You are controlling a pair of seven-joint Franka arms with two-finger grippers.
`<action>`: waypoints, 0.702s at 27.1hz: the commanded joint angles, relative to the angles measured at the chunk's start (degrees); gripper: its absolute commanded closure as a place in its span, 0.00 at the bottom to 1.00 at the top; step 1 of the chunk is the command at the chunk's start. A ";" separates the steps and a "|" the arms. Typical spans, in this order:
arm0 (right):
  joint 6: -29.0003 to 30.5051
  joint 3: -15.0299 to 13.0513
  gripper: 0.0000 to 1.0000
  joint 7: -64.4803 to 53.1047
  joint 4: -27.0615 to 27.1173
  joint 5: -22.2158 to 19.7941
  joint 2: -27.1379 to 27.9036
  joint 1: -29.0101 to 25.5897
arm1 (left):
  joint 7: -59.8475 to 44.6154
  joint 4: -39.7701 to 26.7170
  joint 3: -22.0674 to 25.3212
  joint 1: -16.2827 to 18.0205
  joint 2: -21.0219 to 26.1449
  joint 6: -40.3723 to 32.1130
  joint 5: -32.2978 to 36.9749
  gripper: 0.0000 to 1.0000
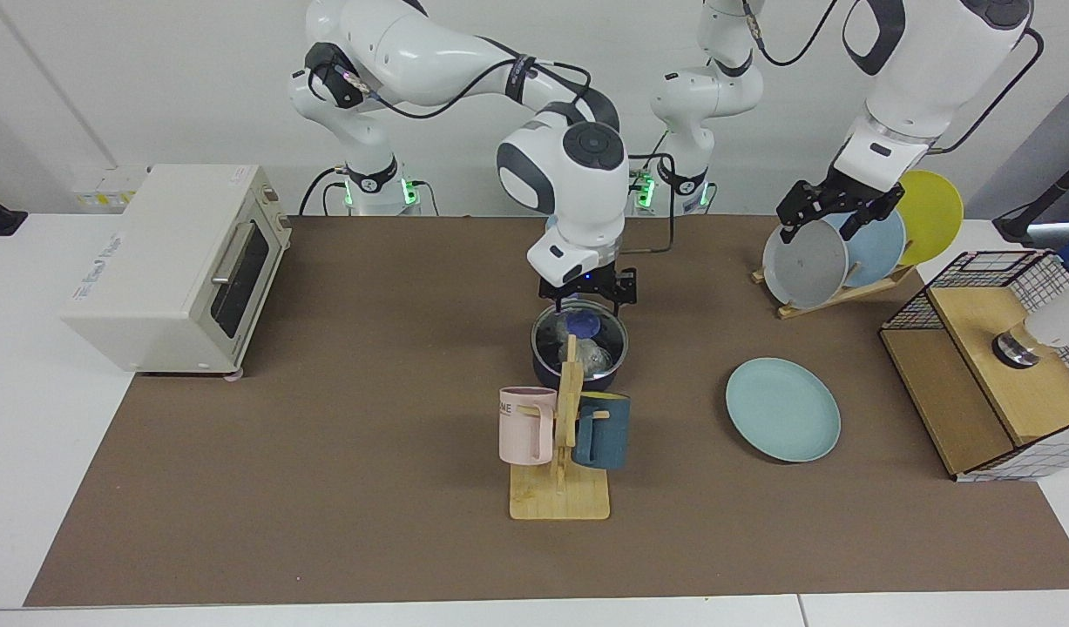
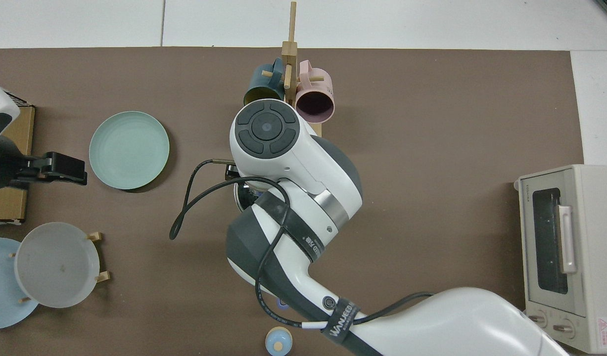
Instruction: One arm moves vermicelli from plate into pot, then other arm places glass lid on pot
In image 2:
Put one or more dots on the glass lid with blue knob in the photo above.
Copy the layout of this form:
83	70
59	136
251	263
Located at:
245	198

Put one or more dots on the teal plate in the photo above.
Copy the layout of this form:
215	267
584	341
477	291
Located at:
129	151

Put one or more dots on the grey plate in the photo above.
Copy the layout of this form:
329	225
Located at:
56	264

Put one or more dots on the wooden plate rack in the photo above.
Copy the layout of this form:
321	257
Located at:
103	277

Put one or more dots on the light blue plate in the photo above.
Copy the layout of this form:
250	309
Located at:
1	296

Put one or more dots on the dark blue cup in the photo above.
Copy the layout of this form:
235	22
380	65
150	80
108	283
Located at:
258	81

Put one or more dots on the pink cup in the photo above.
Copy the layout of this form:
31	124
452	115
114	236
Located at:
315	106

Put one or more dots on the wooden cup stand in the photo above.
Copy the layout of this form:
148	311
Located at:
289	54

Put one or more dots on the brown table cloth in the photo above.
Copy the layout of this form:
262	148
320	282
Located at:
432	123

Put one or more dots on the pale toaster oven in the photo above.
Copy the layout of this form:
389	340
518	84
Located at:
600	222

